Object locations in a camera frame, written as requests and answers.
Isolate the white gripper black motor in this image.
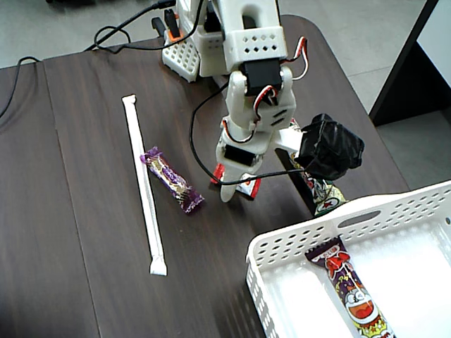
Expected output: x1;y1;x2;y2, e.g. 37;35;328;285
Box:
215;121;302;204

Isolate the small red white oatmeal candy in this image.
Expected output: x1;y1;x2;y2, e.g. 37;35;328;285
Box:
210;163;262;201

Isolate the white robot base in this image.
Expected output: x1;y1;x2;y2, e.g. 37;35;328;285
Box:
161;0;230;84

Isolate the purple wrapped candy bar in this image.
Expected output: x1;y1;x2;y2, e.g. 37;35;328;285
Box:
140;146;205;215

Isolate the white perforated plastic tray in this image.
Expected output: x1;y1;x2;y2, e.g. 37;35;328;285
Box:
245;180;451;338

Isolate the white paper wrapped straw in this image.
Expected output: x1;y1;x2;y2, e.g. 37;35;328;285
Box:
121;94;168;277

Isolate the green cartoon snack stick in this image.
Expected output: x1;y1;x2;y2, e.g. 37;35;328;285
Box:
287;118;349;217

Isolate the purple cartoon snack stick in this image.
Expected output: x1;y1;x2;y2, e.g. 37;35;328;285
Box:
304;236;397;338

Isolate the orange black clamp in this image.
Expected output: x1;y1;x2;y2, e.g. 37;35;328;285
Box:
151;8;185;43

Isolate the dark cabinet panel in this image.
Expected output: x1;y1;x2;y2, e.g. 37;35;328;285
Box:
368;0;451;127

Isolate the red white servo wire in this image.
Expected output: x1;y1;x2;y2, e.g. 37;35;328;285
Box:
281;36;309;81
252;85;281;121

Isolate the black taped wrist camera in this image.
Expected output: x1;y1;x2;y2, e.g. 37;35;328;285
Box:
294;113;366;181

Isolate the black cable with plug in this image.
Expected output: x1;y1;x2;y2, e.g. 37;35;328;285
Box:
83;0;206;54

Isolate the black cable at table edge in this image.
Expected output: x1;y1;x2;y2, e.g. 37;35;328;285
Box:
0;56;43;119

